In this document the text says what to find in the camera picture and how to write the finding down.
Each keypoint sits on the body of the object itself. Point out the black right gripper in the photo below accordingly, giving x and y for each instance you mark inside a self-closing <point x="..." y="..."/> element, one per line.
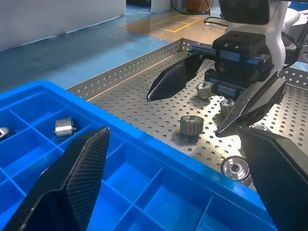
<point x="240" y="45"/>

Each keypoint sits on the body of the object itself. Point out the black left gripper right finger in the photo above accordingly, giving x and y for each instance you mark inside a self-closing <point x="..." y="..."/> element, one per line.
<point x="281" y="178"/>

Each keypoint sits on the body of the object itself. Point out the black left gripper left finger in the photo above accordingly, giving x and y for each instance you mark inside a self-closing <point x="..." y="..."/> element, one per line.
<point x="79" y="178"/>

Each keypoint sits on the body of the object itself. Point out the blue compartment tray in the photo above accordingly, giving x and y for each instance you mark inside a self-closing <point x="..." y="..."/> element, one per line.
<point x="144" y="154"/>

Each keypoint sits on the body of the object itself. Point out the perforated metal tray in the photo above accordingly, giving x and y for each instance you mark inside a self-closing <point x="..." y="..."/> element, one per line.
<point x="149" y="115"/>

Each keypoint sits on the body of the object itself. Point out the orange brown block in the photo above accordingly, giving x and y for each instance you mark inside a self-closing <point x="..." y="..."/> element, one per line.
<point x="197" y="4"/>

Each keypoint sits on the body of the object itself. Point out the brown cardboard mat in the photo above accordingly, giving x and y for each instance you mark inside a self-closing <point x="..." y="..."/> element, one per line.
<point x="144" y="26"/>

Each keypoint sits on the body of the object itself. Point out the white backdrop panel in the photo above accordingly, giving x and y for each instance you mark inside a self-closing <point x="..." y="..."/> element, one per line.
<point x="60" y="16"/>

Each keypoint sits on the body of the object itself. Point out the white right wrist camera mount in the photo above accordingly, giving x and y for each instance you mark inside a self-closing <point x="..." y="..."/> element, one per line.
<point x="276" y="36"/>

